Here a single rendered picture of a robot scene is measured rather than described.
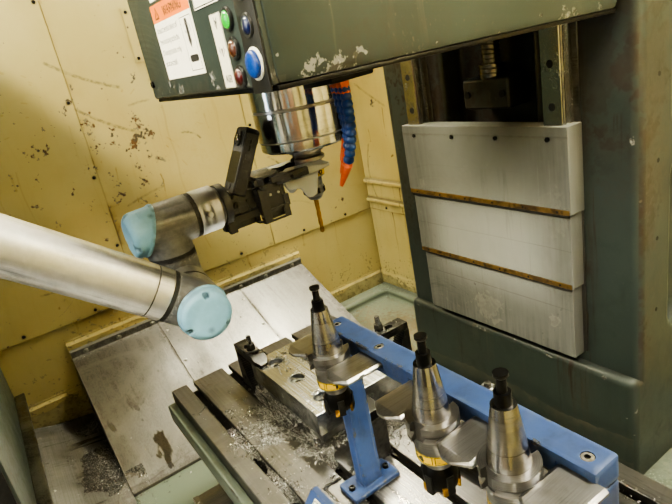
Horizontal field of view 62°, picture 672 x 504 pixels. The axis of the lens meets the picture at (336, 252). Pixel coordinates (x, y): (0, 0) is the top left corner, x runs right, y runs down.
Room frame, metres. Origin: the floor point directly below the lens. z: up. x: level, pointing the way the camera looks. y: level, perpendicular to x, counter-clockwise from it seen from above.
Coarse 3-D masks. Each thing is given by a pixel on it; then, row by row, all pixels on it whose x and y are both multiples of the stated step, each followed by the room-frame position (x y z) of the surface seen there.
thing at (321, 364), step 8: (344, 344) 0.73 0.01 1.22; (312, 352) 0.72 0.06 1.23; (344, 352) 0.70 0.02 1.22; (312, 360) 0.72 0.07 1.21; (320, 360) 0.69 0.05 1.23; (328, 360) 0.69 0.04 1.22; (336, 360) 0.69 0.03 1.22; (312, 368) 0.72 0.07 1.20; (320, 368) 0.70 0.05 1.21; (328, 368) 0.70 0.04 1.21
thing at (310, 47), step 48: (144, 0) 0.93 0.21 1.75; (288, 0) 0.65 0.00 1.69; (336, 0) 0.68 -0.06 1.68; (384, 0) 0.71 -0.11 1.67; (432, 0) 0.75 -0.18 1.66; (480, 0) 0.79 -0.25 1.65; (528, 0) 0.84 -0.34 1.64; (576, 0) 0.90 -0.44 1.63; (144, 48) 0.99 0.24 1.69; (240, 48) 0.68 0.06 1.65; (288, 48) 0.64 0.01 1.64; (336, 48) 0.67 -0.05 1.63; (384, 48) 0.71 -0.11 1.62; (432, 48) 0.75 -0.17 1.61; (192, 96) 0.87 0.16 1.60
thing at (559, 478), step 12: (552, 468) 0.43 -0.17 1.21; (564, 468) 0.42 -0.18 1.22; (540, 480) 0.41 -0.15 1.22; (552, 480) 0.41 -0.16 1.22; (564, 480) 0.41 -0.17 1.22; (576, 480) 0.40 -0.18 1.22; (528, 492) 0.40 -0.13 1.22; (540, 492) 0.40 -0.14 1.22; (552, 492) 0.40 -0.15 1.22; (564, 492) 0.39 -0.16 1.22; (576, 492) 0.39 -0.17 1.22; (588, 492) 0.39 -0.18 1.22; (600, 492) 0.39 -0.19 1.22
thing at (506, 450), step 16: (512, 400) 0.44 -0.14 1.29; (496, 416) 0.43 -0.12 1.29; (512, 416) 0.42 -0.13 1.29; (496, 432) 0.43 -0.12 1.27; (512, 432) 0.42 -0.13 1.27; (496, 448) 0.43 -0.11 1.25; (512, 448) 0.42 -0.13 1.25; (528, 448) 0.43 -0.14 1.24; (496, 464) 0.42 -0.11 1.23; (512, 464) 0.42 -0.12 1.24; (528, 464) 0.42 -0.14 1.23
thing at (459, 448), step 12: (468, 420) 0.52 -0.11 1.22; (480, 420) 0.51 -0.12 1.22; (456, 432) 0.50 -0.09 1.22; (468, 432) 0.50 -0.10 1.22; (480, 432) 0.49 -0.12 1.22; (444, 444) 0.49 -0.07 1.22; (456, 444) 0.48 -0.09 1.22; (468, 444) 0.48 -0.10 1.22; (480, 444) 0.48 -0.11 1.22; (444, 456) 0.47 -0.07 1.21; (456, 456) 0.47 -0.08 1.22; (468, 456) 0.46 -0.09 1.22
